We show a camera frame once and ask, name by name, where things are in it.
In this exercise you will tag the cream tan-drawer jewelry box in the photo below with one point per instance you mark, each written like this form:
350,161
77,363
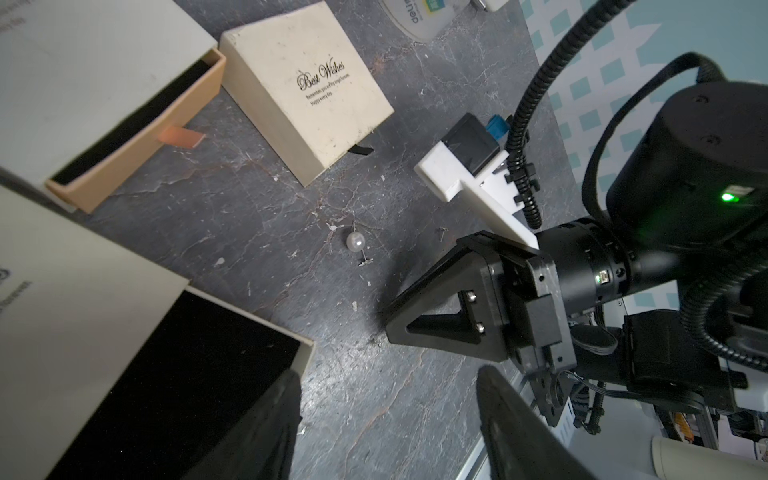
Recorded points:
90,90

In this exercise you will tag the white pearl earring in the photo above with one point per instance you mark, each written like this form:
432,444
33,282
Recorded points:
356,243

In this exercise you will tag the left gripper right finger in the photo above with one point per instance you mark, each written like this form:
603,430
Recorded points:
519,445

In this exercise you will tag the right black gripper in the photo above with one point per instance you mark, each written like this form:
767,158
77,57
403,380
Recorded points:
492,299

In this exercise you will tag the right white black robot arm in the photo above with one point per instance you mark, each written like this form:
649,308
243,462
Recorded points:
658,294

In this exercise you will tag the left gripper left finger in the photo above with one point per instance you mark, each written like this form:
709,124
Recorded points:
261,444

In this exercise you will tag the clear tape roll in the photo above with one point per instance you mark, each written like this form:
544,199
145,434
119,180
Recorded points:
423,20

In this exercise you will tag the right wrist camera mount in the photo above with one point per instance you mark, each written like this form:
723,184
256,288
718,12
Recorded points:
470,163

